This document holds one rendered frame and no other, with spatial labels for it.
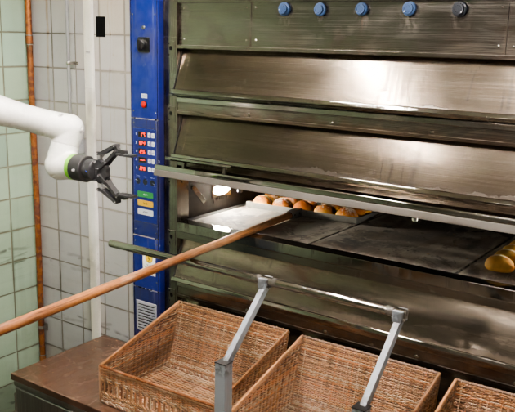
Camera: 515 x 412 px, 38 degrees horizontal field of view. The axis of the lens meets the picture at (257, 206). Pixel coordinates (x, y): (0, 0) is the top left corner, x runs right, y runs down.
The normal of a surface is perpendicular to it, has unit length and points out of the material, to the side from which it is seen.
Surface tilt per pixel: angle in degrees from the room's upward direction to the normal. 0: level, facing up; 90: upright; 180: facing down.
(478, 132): 90
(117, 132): 90
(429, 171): 70
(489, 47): 90
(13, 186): 90
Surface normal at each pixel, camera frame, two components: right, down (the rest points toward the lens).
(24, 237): 0.82, 0.14
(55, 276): -0.58, 0.17
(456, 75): -0.51, -0.18
